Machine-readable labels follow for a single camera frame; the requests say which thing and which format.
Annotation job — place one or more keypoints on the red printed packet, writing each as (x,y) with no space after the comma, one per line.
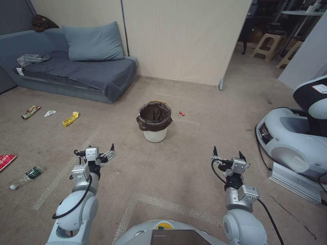
(5,161)

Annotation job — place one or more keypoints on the grey partition foot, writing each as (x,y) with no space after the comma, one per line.
(221,84)

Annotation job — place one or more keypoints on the crumpled white paper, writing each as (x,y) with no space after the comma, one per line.
(49,113)

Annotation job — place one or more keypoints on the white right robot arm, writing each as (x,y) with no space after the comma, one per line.
(242,219)

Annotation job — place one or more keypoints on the white black standing robot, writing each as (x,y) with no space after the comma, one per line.
(293,137)

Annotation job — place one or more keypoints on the white robot front shell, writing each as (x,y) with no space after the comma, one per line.
(163,233)

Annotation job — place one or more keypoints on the white trash bin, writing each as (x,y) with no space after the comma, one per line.
(154,134)

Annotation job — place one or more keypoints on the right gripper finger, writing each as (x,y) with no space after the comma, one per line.
(216,157)
(244,159)

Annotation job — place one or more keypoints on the dark grey sofa blanket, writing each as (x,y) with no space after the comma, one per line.
(84,71)

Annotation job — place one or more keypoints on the clear plastic bottle green label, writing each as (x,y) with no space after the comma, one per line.
(28,175)

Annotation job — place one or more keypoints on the flat cardboard piece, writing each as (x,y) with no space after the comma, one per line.
(158,101)

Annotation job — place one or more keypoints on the small red wrapper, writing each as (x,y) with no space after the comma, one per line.
(182,113)

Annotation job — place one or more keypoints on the grey blue pillow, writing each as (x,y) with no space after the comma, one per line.
(93,43)

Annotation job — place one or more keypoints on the dark vertical wall pole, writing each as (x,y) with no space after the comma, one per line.
(125,28)

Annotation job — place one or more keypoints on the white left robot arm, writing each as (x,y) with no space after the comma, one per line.
(76,206)

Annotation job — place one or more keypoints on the green red snack wrapper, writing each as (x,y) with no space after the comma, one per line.
(30,112)

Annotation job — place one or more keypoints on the crumpled clear plastic bag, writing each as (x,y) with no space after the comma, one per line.
(30,59)

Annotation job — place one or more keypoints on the brown cardboard box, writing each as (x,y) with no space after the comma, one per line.
(256,35)

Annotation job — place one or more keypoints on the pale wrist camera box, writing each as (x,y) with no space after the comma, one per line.
(92,153)
(239,166)

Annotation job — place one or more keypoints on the brown crumpled garment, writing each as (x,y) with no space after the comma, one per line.
(43,23)

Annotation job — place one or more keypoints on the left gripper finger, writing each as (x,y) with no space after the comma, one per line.
(79,153)
(110,154)

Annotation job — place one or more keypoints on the beige plastic stool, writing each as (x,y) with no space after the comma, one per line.
(290,54)
(268,44)

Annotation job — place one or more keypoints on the silver metal rail block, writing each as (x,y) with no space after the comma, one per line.
(293,182)

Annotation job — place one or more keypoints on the grey blue sofa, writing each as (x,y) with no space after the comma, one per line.
(15,43)

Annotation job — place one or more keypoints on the yellow snack wrapper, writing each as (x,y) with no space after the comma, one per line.
(70,119)

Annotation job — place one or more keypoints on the grey metal shelf rack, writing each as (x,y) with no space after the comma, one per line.
(299,15)

